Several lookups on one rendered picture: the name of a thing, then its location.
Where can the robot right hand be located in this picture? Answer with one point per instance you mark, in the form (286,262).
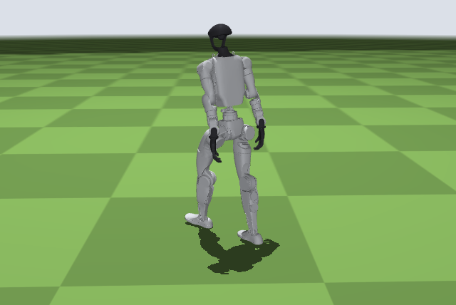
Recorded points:
(260,138)

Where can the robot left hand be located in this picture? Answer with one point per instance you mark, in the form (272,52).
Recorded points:
(213,138)

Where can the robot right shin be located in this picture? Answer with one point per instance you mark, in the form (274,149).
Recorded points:
(250,205)

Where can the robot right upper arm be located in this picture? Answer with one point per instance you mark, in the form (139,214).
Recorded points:
(250,91)

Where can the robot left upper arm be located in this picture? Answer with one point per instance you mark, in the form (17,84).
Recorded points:
(204,71)

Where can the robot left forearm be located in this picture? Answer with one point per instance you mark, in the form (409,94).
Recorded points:
(211,111)

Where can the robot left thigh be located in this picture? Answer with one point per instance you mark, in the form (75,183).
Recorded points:
(204,154)

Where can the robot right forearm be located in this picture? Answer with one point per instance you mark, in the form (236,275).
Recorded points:
(257,109)

